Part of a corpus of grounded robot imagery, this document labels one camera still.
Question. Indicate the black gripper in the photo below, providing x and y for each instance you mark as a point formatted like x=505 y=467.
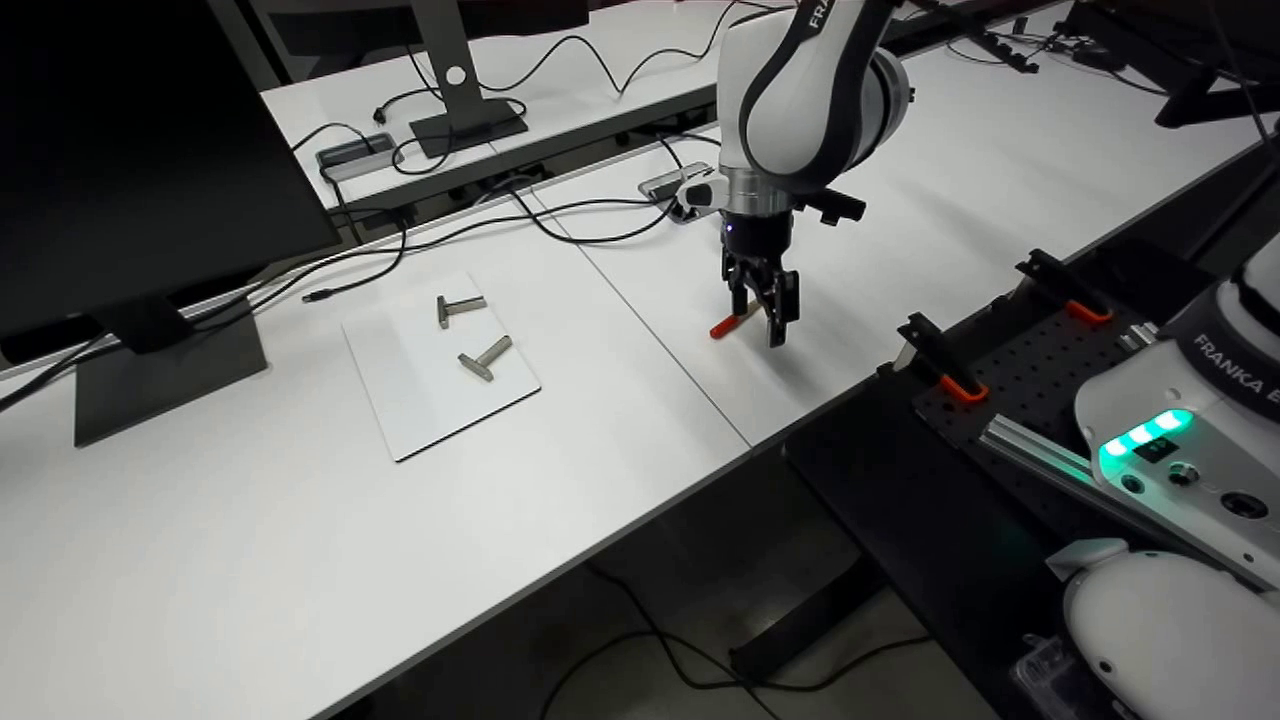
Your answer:
x=761 y=246

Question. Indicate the tan pen with red cap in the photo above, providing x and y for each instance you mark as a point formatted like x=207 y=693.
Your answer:
x=730 y=325

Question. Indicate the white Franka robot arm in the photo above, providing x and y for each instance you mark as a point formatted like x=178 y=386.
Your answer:
x=802 y=94

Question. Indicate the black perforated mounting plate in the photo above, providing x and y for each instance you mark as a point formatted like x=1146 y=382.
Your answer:
x=1026 y=361

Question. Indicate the grey T-shaped metal piece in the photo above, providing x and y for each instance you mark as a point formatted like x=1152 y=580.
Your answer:
x=484 y=358
x=456 y=311

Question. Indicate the black desk foot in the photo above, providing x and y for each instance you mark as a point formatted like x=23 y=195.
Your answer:
x=802 y=620

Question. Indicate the white flat board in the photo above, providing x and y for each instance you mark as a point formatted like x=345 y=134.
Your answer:
x=443 y=386

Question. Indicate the black monitor stand white dot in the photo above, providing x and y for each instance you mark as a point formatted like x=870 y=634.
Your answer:
x=460 y=115

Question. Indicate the black power strip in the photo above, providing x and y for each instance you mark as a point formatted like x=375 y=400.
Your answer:
x=1052 y=49

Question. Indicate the small black box device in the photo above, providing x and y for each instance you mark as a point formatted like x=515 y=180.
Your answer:
x=354 y=155

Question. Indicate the black equipment stand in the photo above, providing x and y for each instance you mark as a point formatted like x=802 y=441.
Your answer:
x=1186 y=54

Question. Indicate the large black monitor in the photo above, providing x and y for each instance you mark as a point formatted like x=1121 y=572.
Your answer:
x=122 y=145

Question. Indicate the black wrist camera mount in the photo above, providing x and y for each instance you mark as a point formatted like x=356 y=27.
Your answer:
x=834 y=205

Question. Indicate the aluminium profile rail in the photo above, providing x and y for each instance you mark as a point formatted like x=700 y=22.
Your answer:
x=1041 y=446

